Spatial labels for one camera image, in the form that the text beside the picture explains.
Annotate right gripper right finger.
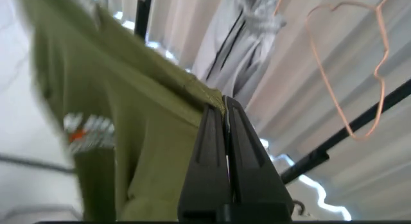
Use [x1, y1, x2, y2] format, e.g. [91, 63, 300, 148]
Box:
[226, 95, 295, 223]

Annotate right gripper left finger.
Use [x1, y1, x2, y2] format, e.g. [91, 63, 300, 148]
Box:
[177, 103, 232, 223]

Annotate green garment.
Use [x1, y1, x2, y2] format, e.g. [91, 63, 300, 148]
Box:
[17, 0, 226, 222]

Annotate pale grey shorts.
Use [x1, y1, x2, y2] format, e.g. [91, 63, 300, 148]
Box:
[191, 0, 287, 110]

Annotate black clothes rack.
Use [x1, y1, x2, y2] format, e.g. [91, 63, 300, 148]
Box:
[134, 0, 411, 185]

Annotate white curtain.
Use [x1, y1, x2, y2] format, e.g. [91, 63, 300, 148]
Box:
[92, 0, 411, 220]

